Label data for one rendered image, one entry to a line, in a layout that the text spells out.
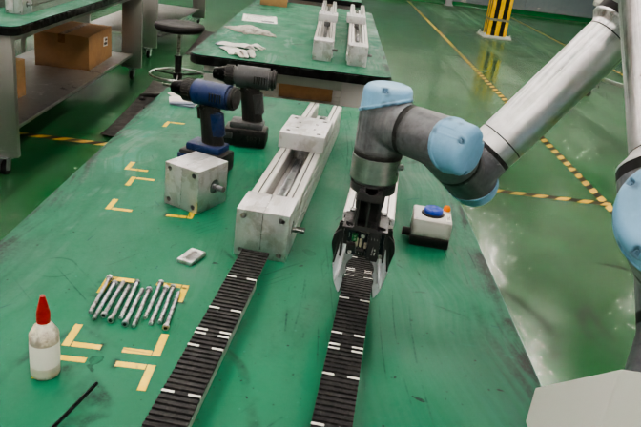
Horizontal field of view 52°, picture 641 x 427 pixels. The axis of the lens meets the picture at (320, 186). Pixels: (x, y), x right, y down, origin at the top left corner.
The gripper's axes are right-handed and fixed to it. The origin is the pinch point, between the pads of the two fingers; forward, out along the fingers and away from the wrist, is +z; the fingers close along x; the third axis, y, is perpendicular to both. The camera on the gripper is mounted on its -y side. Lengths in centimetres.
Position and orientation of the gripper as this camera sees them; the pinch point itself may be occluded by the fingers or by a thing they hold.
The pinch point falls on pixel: (357, 285)
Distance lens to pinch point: 113.7
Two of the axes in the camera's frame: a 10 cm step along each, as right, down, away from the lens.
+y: -1.4, 3.5, -9.3
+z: -1.2, 9.2, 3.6
